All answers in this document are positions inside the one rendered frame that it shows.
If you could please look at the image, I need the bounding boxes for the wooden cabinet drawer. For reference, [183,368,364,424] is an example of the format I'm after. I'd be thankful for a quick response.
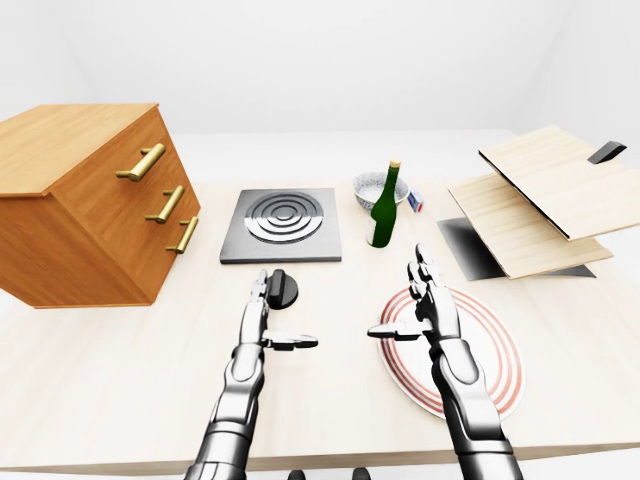
[87,144,191,274]
[119,177,202,305]
[49,106,177,237]

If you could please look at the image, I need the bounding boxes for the green glass bottle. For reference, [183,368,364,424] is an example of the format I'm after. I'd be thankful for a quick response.
[367,158,405,249]

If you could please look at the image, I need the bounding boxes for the black block on tray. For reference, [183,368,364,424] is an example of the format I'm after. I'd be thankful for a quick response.
[587,140,628,166]

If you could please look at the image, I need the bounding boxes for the wooden cabinet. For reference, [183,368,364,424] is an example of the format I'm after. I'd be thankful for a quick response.
[0,103,202,310]

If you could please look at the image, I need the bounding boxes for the pale wooden slat tray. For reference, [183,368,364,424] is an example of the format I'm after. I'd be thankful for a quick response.
[436,124,640,283]

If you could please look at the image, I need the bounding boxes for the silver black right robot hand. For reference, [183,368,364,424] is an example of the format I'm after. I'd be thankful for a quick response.
[367,242,462,347]

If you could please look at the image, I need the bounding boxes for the flat dark stove plate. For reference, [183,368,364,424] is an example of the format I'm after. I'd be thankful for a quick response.
[219,187,344,266]

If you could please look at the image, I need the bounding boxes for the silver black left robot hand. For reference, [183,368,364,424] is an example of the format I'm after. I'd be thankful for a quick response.
[239,268,320,352]

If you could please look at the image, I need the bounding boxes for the round black stove knob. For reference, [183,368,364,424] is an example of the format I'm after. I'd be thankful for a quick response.
[265,268,301,310]

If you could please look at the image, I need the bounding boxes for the brass drawer handle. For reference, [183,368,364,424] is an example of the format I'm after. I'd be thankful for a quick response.
[165,216,200,255]
[144,185,186,224]
[115,143,167,182]

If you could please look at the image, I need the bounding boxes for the patterned white bowl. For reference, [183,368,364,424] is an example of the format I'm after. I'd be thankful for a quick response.
[352,171,411,212]

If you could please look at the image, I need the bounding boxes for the white plate with red rings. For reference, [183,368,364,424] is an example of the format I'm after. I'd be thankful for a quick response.
[377,287,524,423]

